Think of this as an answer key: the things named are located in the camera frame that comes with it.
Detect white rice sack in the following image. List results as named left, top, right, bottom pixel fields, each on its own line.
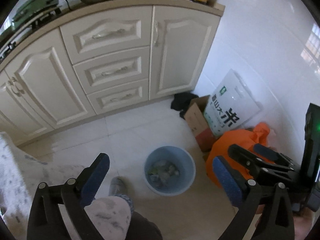
left=203, top=69, right=260, bottom=138

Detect black cloth on floor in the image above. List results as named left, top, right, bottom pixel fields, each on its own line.
left=170, top=92, right=199, bottom=119

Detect gas stove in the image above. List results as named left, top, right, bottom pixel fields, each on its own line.
left=1, top=5, right=61, bottom=62

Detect blue trash bin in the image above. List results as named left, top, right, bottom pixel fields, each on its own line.
left=143, top=146, right=196, bottom=196

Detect orange bag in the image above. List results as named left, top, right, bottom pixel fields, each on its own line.
left=206, top=122, right=272, bottom=188

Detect round table with patterned cloth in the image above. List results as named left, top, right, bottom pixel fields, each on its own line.
left=0, top=130, right=132, bottom=240

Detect cardboard box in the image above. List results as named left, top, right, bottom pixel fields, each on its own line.
left=184, top=95, right=216, bottom=152

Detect person's leg and shoe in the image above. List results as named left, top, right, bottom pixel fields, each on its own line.
left=108, top=177, right=163, bottom=240

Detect green electric cooker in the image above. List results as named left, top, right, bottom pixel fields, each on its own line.
left=12, top=0, right=59, bottom=23

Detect lower cream cabinets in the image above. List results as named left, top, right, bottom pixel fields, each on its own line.
left=1, top=4, right=222, bottom=145

